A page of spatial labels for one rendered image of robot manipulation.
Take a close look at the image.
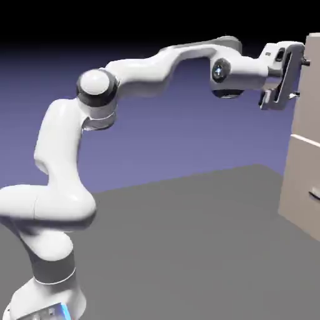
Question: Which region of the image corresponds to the beige cabinet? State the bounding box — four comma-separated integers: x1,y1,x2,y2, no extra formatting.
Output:
277,31,320,243

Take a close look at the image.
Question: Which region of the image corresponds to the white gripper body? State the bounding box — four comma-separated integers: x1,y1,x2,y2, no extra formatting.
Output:
259,41,307,111

